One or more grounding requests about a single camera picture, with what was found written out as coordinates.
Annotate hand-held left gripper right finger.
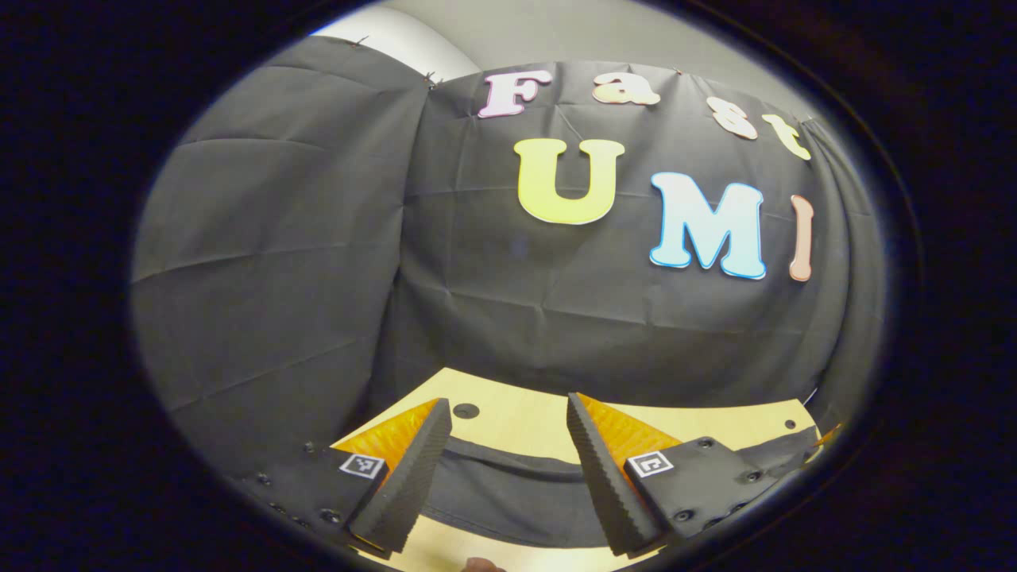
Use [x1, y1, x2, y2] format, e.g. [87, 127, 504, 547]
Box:
[566, 392, 783, 557]

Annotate black backdrop cloth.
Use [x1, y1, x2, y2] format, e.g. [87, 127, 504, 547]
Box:
[131, 36, 887, 493]

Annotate dark grey jeans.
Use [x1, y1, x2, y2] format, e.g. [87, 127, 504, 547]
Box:
[429, 425, 823, 549]

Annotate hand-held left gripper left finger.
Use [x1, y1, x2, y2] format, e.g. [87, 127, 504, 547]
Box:
[226, 397, 454, 555]

